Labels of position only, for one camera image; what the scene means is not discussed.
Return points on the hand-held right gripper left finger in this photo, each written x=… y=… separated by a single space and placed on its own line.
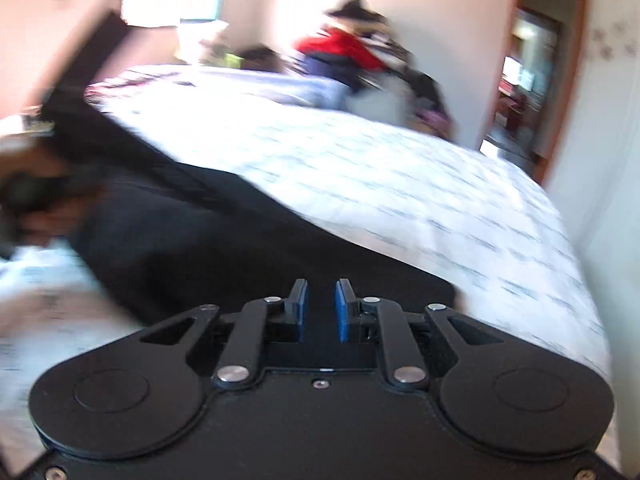
x=300 y=312

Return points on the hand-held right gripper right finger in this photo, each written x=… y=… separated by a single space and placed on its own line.
x=342 y=312

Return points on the black pants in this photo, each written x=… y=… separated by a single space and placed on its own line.
x=225 y=250

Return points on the person's left hand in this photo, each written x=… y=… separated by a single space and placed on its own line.
x=55 y=217

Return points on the floral pillow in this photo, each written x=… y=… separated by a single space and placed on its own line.
x=200 y=42

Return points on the white script-printed bed sheet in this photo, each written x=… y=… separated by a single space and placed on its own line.
x=400 y=195

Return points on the dark bag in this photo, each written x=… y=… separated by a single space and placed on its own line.
x=262 y=59

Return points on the grey cloth bundle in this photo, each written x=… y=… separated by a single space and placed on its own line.
x=377 y=102

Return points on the purple cloth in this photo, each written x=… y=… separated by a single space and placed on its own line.
x=436 y=121

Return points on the black garment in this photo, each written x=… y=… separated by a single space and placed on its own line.
x=425 y=90

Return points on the pile of folded clothes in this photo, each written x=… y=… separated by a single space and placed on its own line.
x=345 y=47

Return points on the black hat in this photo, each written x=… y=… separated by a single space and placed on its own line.
x=355 y=10

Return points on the white flower-decorated wardrobe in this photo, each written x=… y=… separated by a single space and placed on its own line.
x=610 y=110

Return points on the wooden door frame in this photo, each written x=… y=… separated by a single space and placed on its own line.
x=575 y=60

